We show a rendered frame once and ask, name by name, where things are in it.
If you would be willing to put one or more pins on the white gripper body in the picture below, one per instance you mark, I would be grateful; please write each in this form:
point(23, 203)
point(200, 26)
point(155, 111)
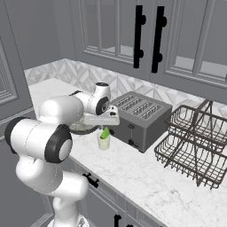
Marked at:
point(100, 119)

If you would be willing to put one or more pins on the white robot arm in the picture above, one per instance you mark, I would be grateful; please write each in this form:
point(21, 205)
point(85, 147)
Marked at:
point(56, 142)

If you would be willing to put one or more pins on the grey lower cupboard door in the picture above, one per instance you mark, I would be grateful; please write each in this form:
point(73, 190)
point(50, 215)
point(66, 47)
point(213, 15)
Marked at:
point(97, 211)

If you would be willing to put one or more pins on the grey panelled fridge door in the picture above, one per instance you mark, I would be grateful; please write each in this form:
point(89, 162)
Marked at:
point(13, 68)

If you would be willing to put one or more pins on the glass of lemonade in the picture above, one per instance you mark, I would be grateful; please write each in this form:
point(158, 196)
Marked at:
point(103, 139)

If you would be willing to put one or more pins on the grey four-slot toaster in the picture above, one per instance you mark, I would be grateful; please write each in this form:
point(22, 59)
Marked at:
point(142, 118)

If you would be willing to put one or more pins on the grey drawer front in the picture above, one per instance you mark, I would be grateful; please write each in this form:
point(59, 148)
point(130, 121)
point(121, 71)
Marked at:
point(97, 186)

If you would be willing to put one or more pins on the grey glass-front cupboard door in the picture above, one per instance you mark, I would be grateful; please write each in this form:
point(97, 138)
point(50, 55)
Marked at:
point(112, 32)
point(192, 38)

